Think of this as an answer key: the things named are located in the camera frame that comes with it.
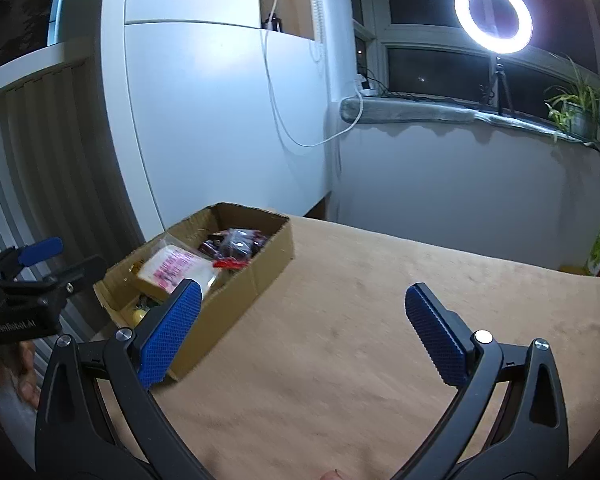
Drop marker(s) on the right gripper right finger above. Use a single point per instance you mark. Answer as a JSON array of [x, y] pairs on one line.
[[508, 417]]

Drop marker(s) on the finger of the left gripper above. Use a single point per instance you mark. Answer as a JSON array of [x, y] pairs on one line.
[[14, 259], [65, 279]]

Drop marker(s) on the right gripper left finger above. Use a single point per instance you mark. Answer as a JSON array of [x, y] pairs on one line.
[[97, 418]]

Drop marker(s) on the small yellow jelly cup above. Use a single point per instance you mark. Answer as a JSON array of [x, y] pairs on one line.
[[138, 315]]

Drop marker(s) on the packaged sliced toast bread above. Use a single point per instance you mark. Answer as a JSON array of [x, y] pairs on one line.
[[161, 274]]

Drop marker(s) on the red chocolate wafer packet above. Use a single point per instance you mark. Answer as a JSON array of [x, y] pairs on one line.
[[230, 263]]

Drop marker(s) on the clear bag of dates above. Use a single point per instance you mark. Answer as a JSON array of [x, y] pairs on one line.
[[241, 244]]

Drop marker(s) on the dark chocolate bar wrapper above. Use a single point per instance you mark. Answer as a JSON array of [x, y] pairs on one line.
[[210, 247]]

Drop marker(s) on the person's left hand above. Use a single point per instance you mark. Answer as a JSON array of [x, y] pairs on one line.
[[17, 361]]

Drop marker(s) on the person's right hand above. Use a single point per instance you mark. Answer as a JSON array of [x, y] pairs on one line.
[[334, 474]]

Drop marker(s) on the white ribbed radiator cover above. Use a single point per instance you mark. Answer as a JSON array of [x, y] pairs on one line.
[[59, 173]]

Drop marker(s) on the beige table cloth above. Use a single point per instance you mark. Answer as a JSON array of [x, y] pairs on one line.
[[324, 371]]

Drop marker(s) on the white cabinet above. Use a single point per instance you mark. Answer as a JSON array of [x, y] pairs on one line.
[[214, 101]]

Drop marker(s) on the potted green plant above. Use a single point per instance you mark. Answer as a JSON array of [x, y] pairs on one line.
[[574, 107]]

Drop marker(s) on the grey window sill cloth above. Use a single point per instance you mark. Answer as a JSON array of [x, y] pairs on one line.
[[375, 111]]

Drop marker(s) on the white power strip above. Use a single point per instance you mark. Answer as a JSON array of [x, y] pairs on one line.
[[366, 86]]

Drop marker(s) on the black light tripod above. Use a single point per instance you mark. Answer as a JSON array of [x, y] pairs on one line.
[[496, 92]]

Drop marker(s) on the white ring light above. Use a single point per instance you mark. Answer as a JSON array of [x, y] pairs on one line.
[[490, 38]]

